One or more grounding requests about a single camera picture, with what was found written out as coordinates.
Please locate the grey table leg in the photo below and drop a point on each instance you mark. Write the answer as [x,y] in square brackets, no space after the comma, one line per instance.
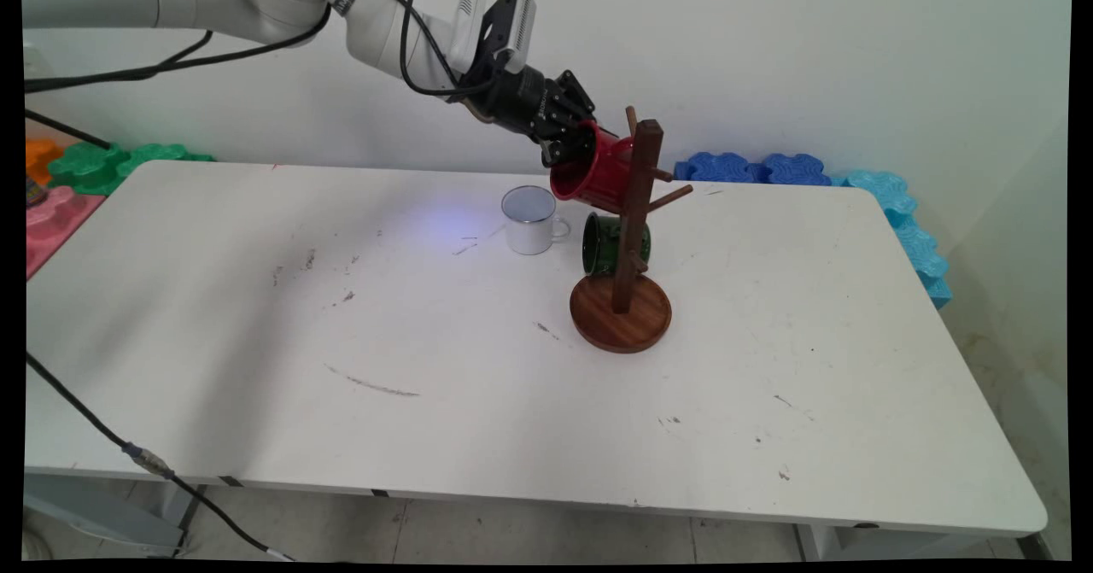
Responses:
[102,513]

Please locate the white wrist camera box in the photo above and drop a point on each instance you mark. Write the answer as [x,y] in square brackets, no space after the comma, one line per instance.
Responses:
[512,26]

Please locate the light blue foam mat tile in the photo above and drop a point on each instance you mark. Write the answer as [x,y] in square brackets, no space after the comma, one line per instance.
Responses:
[884,193]
[926,261]

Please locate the pink foam mat tile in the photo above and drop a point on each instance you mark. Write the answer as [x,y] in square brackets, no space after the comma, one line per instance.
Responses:
[55,227]

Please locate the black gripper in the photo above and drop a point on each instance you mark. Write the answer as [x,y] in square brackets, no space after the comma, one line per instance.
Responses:
[512,95]

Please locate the red enamel mug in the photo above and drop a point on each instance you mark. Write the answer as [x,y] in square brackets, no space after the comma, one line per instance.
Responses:
[598,176]

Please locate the green enamel mug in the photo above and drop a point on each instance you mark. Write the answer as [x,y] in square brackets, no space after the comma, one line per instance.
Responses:
[610,244]

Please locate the orange foam mat tile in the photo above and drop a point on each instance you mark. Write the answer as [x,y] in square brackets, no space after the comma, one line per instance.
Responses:
[41,156]

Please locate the green foam mat tile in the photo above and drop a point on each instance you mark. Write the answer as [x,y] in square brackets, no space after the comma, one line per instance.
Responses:
[102,166]

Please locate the dark blue foam mat tile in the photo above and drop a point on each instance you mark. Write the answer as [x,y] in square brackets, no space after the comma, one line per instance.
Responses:
[794,170]
[717,167]

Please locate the wooden mug tree stand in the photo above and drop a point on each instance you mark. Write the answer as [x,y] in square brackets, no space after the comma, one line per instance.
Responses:
[619,325]

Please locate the white enamel mug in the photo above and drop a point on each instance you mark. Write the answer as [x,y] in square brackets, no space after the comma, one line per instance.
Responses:
[529,227]

